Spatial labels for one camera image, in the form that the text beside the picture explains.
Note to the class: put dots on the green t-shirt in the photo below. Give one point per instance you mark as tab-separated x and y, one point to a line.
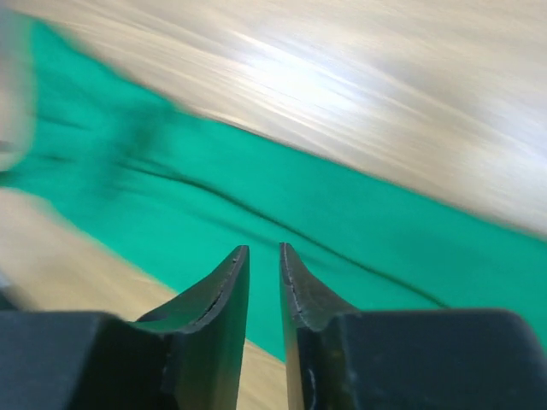
174	193

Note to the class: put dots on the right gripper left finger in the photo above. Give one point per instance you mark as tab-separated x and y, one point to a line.
185	354

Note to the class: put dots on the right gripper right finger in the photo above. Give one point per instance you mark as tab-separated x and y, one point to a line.
341	357

